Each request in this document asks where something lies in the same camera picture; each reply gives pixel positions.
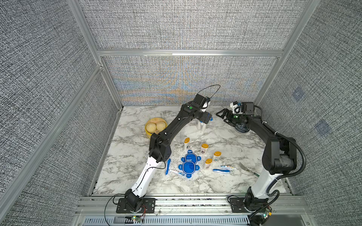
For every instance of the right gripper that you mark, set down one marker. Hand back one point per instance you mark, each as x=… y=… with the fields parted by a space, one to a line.
x=228 y=118

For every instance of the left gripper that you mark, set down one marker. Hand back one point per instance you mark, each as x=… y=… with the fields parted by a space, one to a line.
x=203 y=118

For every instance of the clear container back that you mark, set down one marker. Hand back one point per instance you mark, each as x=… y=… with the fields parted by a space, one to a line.
x=201 y=126

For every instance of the orange cap bottle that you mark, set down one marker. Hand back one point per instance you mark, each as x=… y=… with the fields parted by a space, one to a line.
x=204 y=148
x=207 y=163
x=186 y=144
x=216 y=156

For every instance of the blue toothbrush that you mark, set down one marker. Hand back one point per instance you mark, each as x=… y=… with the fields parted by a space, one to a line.
x=222 y=171
x=167 y=166

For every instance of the toothpaste tube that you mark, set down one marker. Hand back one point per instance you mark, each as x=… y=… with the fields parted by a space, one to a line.
x=227 y=167
x=177 y=172

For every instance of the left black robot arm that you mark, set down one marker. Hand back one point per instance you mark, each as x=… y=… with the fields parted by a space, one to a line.
x=160 y=147

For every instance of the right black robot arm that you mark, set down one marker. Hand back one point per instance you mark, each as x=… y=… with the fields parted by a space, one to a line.
x=282 y=156

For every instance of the dark blue bowl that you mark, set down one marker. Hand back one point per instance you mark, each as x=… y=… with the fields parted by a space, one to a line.
x=242 y=128

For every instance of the blue lid upper centre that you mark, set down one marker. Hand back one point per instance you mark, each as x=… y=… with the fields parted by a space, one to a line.
x=191 y=157

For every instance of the orange cap bottle front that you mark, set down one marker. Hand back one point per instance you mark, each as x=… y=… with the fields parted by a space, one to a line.
x=207 y=163

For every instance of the right steamed bun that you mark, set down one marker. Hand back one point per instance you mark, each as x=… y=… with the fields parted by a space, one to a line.
x=160 y=126

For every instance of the steamed bun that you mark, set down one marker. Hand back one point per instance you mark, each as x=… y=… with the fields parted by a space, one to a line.
x=160 y=126
x=151 y=127

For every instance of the yellow bamboo steamer basket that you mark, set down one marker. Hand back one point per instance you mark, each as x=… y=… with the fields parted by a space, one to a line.
x=153 y=120

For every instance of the blue lid lower centre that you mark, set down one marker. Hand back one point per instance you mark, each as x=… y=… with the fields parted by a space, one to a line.
x=188 y=168

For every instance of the left steamed bun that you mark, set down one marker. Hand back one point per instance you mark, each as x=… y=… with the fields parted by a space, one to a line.
x=151 y=127

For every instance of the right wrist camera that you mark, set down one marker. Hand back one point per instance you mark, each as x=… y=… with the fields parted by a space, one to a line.
x=236 y=107

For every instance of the green handled fork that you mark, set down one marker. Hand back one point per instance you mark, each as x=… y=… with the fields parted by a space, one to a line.
x=243 y=167

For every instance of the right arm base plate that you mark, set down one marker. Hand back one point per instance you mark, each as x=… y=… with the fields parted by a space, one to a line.
x=238 y=205

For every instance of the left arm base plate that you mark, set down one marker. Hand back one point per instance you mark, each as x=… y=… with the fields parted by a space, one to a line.
x=144 y=205

